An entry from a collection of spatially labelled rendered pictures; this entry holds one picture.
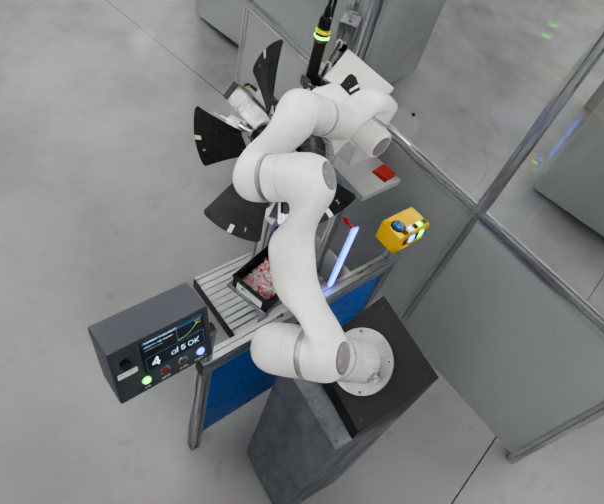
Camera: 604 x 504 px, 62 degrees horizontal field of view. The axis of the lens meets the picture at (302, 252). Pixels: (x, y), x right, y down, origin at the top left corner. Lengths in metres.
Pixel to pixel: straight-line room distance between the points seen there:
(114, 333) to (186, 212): 1.95
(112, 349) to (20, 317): 1.60
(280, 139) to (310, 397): 0.81
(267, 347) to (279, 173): 0.38
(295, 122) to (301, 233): 0.23
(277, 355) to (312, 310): 0.13
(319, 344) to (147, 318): 0.44
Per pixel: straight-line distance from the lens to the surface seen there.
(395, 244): 1.84
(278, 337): 1.13
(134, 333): 1.25
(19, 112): 3.84
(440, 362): 2.80
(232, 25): 4.53
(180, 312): 1.27
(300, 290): 1.06
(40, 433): 2.53
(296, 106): 1.08
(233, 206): 1.82
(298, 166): 0.99
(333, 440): 1.54
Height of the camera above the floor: 2.34
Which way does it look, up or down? 50 degrees down
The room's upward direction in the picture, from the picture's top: 19 degrees clockwise
